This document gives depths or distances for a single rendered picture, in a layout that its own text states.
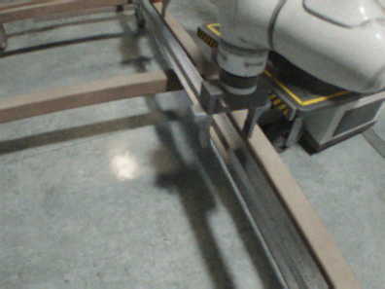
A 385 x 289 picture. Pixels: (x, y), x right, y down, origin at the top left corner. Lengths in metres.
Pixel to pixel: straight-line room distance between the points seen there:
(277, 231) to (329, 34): 0.32
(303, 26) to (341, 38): 0.05
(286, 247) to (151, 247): 0.49
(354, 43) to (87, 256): 0.83
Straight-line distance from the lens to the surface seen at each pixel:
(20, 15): 1.75
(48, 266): 0.91
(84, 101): 0.93
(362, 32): 0.35
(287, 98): 0.90
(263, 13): 0.40
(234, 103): 0.53
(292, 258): 0.48
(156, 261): 0.85
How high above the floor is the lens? 0.80
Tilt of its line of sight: 46 degrees down
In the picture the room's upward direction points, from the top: 5 degrees clockwise
